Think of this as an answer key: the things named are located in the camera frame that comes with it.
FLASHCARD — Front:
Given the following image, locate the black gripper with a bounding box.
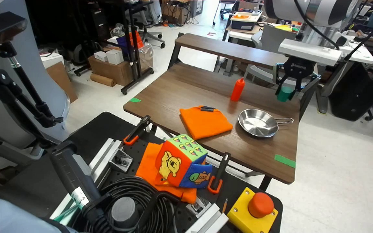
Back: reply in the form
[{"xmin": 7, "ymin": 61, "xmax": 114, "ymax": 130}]
[{"xmin": 274, "ymin": 57, "xmax": 314, "ymax": 96}]

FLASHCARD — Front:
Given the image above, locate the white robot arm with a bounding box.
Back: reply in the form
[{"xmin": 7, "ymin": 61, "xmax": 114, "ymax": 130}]
[{"xmin": 264, "ymin": 0, "xmax": 358, "ymax": 99}]

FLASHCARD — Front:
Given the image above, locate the silver metal pan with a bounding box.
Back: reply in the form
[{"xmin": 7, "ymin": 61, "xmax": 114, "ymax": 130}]
[{"xmin": 237, "ymin": 109, "xmax": 294, "ymax": 139}]

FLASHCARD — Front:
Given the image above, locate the orange plastic bottle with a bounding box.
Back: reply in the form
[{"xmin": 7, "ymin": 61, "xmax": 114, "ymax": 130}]
[{"xmin": 230, "ymin": 78, "xmax": 246, "ymax": 101}]

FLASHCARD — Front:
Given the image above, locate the green tape marker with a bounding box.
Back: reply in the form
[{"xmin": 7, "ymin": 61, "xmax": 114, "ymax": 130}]
[
  {"xmin": 274, "ymin": 154, "xmax": 295, "ymax": 169},
  {"xmin": 129, "ymin": 98, "xmax": 141, "ymax": 104}
]

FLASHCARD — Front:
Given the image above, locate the orange folded cloth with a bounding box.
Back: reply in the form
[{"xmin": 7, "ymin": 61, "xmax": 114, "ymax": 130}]
[{"xmin": 180, "ymin": 107, "xmax": 233, "ymax": 140}]

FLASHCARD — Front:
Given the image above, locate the wooden bench table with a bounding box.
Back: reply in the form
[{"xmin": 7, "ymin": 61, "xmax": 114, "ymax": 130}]
[{"xmin": 167, "ymin": 33, "xmax": 288, "ymax": 79}]

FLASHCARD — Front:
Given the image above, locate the orange black clamp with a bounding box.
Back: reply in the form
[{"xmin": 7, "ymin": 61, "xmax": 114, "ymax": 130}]
[
  {"xmin": 123, "ymin": 116, "xmax": 150, "ymax": 147},
  {"xmin": 207, "ymin": 153, "xmax": 230, "ymax": 196}
]

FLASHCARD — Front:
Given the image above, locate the colourful soft toy cube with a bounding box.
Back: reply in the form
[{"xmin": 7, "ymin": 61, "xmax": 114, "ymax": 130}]
[{"xmin": 155, "ymin": 134, "xmax": 212, "ymax": 189}]

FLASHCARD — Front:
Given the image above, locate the yellow box red button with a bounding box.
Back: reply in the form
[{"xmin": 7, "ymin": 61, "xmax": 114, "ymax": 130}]
[{"xmin": 226, "ymin": 188, "xmax": 278, "ymax": 233}]

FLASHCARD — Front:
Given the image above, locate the orange cloth under cube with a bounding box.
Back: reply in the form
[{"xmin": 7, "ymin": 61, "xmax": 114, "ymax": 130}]
[{"xmin": 136, "ymin": 143, "xmax": 198, "ymax": 205}]

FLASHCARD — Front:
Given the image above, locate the cardboard box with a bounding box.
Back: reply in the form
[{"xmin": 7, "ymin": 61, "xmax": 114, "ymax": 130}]
[{"xmin": 86, "ymin": 48, "xmax": 154, "ymax": 87}]

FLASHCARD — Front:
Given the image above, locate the black camera stand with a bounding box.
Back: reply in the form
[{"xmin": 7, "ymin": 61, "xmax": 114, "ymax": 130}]
[{"xmin": 120, "ymin": 2, "xmax": 154, "ymax": 95}]

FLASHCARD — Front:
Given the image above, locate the black coiled cable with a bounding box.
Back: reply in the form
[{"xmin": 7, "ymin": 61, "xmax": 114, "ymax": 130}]
[{"xmin": 71, "ymin": 175, "xmax": 178, "ymax": 233}]

